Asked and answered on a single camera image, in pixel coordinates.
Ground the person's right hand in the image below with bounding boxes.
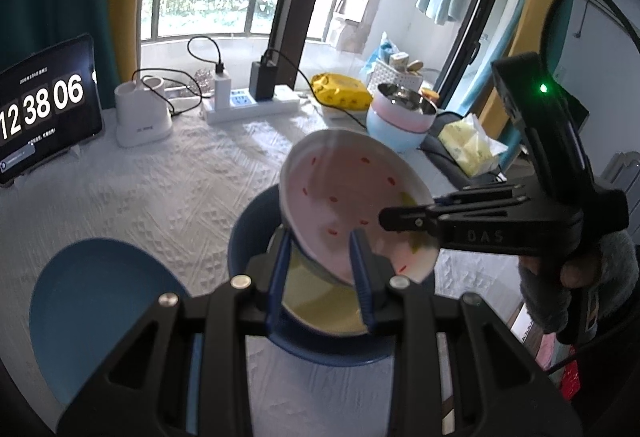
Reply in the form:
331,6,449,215
517,229,640,346

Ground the white power strip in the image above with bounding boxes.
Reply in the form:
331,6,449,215
202,86,301,125

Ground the white plastic basket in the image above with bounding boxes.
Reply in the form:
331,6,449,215
372,60,426,95

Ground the light blue bowl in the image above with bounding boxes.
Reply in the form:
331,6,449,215
366,110,433,154

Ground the blue oval plate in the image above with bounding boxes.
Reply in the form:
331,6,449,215
29,238,203,410

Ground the yellow packet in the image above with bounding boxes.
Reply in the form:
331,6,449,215
311,73,373,112

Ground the white charger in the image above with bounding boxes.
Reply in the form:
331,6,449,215
214,62,233,110

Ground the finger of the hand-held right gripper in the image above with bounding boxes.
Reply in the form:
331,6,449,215
378,197,531,234
432,184,530,205

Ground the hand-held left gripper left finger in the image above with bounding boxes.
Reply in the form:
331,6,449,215
57,229,292,437

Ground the blue bag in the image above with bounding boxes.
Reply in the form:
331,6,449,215
365,32,396,78

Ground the white desk lamp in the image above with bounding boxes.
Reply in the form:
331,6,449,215
97,0,208,149

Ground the black tablet clock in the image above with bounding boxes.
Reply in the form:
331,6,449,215
0,34,104,186

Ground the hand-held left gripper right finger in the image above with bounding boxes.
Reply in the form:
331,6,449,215
349,229,583,437

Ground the large blue bowl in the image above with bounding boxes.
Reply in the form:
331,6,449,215
227,184,436,365

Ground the white textured tablecloth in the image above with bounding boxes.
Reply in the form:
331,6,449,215
0,102,526,437

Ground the light yellow bowl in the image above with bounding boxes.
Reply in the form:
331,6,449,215
270,227,386,335

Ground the black charging cable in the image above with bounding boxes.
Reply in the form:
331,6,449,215
132,68,203,118
262,48,368,128
187,36,226,74

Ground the black charger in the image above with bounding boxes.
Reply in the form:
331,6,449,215
250,61,277,102

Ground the pink steel-lined bowl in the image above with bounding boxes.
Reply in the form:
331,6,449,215
372,84,438,134

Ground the dark grey bag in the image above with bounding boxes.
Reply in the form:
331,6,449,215
420,117,506,190

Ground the yellow tissue pack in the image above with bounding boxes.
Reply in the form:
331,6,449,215
437,114,508,178

